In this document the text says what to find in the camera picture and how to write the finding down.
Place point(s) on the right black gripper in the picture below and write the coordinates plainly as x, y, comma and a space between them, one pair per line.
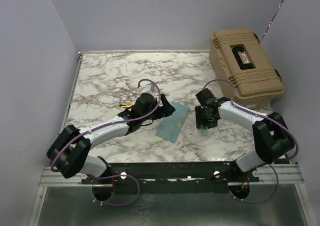
200, 120

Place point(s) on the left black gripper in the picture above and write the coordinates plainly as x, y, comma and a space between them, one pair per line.
166, 109

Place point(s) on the green glue stick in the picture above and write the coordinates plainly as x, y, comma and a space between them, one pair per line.
203, 129

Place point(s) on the teal envelope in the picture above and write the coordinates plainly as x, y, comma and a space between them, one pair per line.
170, 127

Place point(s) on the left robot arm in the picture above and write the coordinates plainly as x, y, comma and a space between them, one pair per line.
69, 153

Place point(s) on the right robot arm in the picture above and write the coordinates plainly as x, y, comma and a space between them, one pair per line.
270, 133

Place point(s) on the yellow utility knife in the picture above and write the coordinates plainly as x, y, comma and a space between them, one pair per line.
127, 106

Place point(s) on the tan plastic tool case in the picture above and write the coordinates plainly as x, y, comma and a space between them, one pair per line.
243, 68

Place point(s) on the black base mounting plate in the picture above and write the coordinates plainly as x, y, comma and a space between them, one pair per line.
172, 178

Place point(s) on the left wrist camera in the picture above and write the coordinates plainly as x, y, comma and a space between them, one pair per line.
147, 90

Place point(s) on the aluminium rail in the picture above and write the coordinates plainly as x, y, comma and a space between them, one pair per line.
281, 173

